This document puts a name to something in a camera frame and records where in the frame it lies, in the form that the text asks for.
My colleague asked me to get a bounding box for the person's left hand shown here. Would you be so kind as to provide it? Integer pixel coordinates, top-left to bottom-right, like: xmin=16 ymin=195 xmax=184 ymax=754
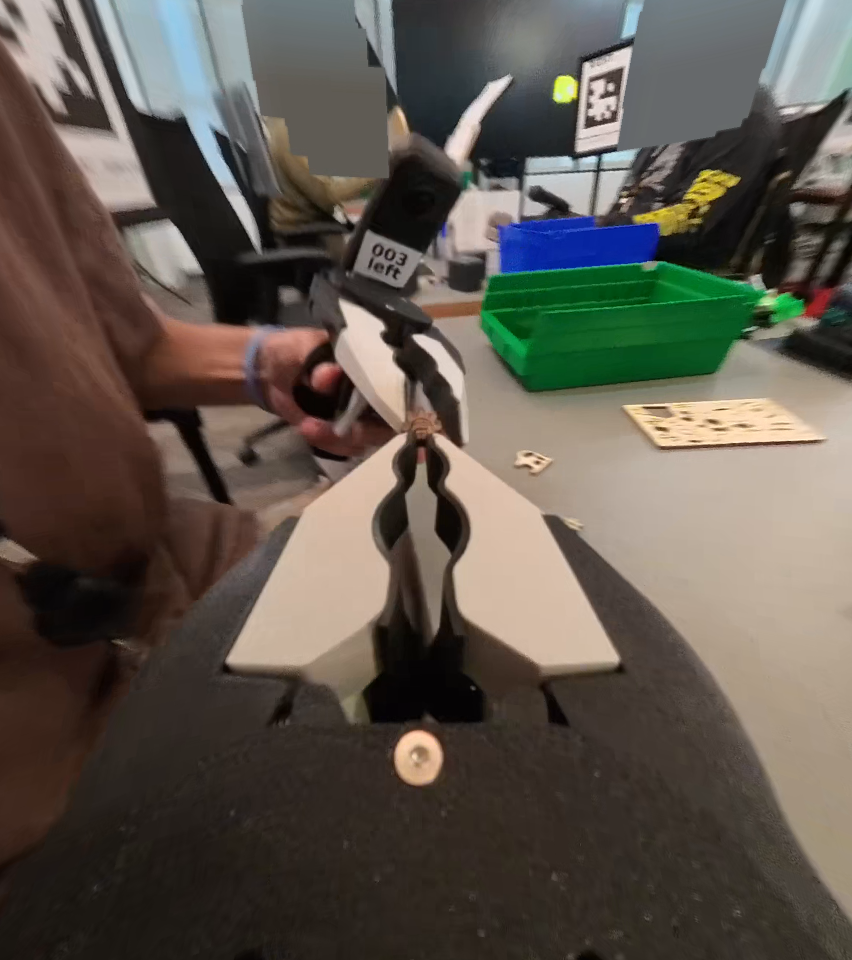
xmin=257 ymin=327 xmax=406 ymax=460

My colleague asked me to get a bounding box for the large marker poster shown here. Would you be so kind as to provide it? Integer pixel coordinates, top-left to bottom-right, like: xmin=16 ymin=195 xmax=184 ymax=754
xmin=0 ymin=0 xmax=158 ymax=213

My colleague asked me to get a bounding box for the black easel stand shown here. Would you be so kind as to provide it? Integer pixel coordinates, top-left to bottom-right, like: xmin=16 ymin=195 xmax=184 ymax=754
xmin=142 ymin=407 xmax=236 ymax=506

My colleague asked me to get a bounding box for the green plastic bin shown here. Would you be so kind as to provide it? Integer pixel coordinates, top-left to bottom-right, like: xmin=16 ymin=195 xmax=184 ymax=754
xmin=480 ymin=261 xmax=764 ymax=393

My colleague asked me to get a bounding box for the green plastic object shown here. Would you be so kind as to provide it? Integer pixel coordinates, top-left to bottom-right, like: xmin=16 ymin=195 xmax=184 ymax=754
xmin=750 ymin=288 xmax=806 ymax=329

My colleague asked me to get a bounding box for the white paper sheet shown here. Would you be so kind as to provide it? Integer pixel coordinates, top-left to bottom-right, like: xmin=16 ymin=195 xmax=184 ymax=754
xmin=444 ymin=73 xmax=514 ymax=172

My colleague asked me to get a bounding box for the person's brown shirt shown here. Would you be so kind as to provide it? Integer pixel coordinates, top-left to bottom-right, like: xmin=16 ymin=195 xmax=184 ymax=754
xmin=0 ymin=0 xmax=262 ymax=960

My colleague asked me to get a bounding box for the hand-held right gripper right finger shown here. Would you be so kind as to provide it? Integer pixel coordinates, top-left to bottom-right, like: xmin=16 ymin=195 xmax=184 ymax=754
xmin=418 ymin=433 xmax=620 ymax=699

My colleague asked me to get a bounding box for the blue wristband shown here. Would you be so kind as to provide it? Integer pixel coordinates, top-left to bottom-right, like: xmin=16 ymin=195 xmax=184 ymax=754
xmin=243 ymin=324 xmax=286 ymax=411

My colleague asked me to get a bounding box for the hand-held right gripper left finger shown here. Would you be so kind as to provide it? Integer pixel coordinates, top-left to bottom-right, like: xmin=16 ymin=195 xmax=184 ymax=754
xmin=225 ymin=435 xmax=415 ymax=702

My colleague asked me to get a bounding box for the small marker sign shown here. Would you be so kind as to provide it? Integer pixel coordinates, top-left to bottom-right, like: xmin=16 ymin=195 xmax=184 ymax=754
xmin=573 ymin=42 xmax=635 ymax=159

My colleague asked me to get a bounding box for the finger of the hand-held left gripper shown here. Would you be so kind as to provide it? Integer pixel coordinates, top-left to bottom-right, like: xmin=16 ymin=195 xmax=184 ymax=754
xmin=394 ymin=332 xmax=470 ymax=447
xmin=334 ymin=298 xmax=413 ymax=435

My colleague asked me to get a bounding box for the wooden model kit sheet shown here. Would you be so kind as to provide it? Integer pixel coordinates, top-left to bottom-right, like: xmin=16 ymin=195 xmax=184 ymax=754
xmin=622 ymin=397 xmax=827 ymax=450

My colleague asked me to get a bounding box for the black office chair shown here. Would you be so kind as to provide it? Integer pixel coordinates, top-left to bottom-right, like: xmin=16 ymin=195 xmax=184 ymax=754
xmin=234 ymin=172 xmax=358 ymax=468

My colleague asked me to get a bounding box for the blue plastic bin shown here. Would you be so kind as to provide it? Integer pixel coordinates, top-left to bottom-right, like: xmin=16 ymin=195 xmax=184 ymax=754
xmin=498 ymin=216 xmax=661 ymax=276

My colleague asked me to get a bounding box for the person's left forearm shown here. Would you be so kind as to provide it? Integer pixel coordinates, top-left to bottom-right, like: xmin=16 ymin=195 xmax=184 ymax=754
xmin=142 ymin=315 xmax=258 ymax=412

